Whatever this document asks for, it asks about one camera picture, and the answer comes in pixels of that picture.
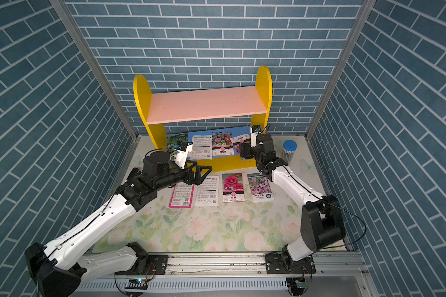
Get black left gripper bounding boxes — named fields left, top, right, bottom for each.
left=153, top=159, right=212, bottom=191

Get mixed aster flower seed packet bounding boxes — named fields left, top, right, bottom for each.
left=230, top=134, right=251, bottom=155

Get white text back seed packet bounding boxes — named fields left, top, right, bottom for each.
left=195, top=176, right=220, bottom=207

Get pink back seed packet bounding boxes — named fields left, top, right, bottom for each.
left=168, top=183, right=195, bottom=209

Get pink hollyhock seed packet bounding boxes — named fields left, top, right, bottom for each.
left=222, top=173, right=245, bottom=203

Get purple flower seed packet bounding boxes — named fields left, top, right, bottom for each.
left=247, top=173, right=274, bottom=203

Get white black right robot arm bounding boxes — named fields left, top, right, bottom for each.
left=239, top=134, right=346, bottom=273

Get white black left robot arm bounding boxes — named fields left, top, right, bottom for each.
left=24, top=150, right=213, bottom=297

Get pink aster seed packet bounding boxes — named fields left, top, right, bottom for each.
left=212, top=131, right=234, bottom=157

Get white text packet lower shelf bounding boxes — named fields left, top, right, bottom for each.
left=190, top=135, right=213, bottom=161

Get green gourd seed packet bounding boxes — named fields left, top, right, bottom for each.
left=166, top=133, right=188, bottom=151

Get yellow wooden shelf unit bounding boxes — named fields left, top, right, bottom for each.
left=133, top=66, right=273, bottom=173

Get clear pencil tube blue lid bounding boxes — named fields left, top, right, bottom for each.
left=281, top=140, right=297, bottom=164

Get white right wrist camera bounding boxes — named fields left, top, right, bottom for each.
left=250, top=125, right=261, bottom=147

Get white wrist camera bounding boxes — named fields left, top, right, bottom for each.
left=173, top=142, right=193, bottom=169
left=250, top=125, right=261, bottom=147

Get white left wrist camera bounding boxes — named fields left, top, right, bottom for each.
left=173, top=142, right=193, bottom=169

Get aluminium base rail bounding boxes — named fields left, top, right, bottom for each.
left=73, top=251, right=378, bottom=297

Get aluminium corner post right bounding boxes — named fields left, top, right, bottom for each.
left=306, top=0, right=376, bottom=141

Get aluminium corner post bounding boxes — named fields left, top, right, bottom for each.
left=306, top=0, right=376, bottom=141
left=50, top=0, right=138, bottom=142

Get aluminium corner post left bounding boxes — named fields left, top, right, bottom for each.
left=50, top=0, right=138, bottom=142

